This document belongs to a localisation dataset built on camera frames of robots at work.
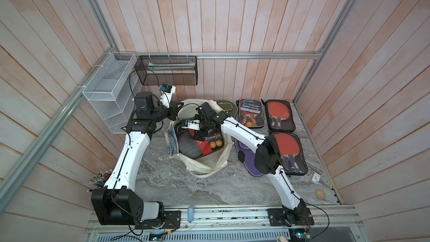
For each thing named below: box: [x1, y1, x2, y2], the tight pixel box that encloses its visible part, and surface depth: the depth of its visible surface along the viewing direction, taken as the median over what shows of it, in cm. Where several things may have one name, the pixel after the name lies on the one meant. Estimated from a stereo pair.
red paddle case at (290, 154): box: [274, 132, 308, 176], surface depth 92 cm
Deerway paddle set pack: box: [238, 98, 266, 128], surface depth 113 cm
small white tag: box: [311, 171, 321, 184], surface depth 87 cm
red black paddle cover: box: [175, 128, 225, 159], surface depth 92 cm
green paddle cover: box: [216, 99, 238, 119], surface depth 117 cm
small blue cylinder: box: [187, 206, 195, 223], surface depth 74 cm
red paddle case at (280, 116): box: [260, 98, 296, 133], surface depth 112 cm
